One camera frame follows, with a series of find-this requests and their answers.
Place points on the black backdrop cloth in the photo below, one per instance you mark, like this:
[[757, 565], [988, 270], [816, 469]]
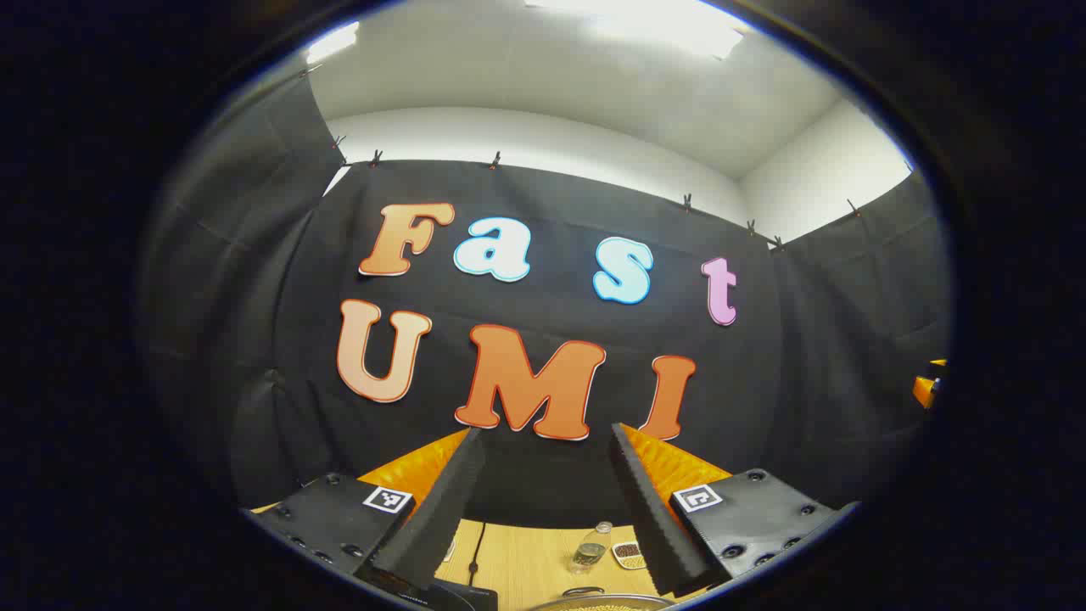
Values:
[[254, 339]]

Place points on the ceiling light panel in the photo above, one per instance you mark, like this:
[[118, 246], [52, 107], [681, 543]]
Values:
[[670, 21], [333, 42]]

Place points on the clear plastic bottle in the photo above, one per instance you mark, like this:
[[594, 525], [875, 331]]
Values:
[[589, 553]]

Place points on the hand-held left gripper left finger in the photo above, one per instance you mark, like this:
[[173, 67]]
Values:
[[433, 518]]

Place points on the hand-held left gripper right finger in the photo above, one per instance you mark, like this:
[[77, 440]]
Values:
[[649, 518]]

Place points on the black induction cooktop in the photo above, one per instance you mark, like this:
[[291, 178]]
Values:
[[462, 596]]

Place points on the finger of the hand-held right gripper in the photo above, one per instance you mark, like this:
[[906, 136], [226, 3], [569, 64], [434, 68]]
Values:
[[926, 389]]

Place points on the row of black cloth clips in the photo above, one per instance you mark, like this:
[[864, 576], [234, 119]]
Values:
[[495, 159]]

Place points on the white divided dish of beans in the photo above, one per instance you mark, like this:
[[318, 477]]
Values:
[[628, 554]]

